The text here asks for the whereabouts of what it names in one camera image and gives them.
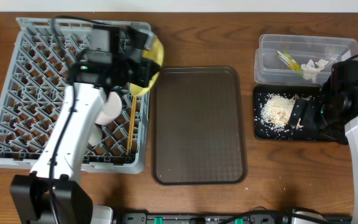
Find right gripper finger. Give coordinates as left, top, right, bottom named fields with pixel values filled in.
left=289, top=98, right=306, bottom=126
left=301, top=98, right=320, bottom=128

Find black food waste tray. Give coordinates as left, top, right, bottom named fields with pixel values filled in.
left=253, top=85, right=333, bottom=142

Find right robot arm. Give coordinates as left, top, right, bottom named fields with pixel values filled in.
left=288, top=57, right=358, bottom=223

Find wooden chopstick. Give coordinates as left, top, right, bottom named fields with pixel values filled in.
left=127, top=95, right=138, bottom=155
left=125, top=96, right=135, bottom=156

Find nut shell scraps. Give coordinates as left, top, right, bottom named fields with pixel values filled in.
left=271, top=110, right=289, bottom=125

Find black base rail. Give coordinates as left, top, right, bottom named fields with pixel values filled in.
left=112, top=207, right=352, bottom=224

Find pile of rice grains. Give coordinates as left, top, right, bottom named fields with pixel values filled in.
left=260, top=93, right=300, bottom=133

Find white pink bowl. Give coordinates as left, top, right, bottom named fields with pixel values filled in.
left=95, top=91, right=122, bottom=125

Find clear plastic bin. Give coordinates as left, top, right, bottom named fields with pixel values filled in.
left=254, top=34, right=358, bottom=86

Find green snack wrapper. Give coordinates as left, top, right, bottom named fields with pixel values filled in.
left=277, top=51, right=301, bottom=71

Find yellow plate bowl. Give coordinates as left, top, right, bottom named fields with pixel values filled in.
left=130, top=39, right=164, bottom=97

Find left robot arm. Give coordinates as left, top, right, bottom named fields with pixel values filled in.
left=10, top=22, right=162, bottom=223

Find brown serving tray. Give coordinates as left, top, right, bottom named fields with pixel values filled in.
left=152, top=66, right=248, bottom=186

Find white cup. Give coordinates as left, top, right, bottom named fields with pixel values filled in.
left=88, top=125, right=103, bottom=147

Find grey plastic dish rack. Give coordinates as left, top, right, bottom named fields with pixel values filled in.
left=0, top=17, right=149, bottom=174

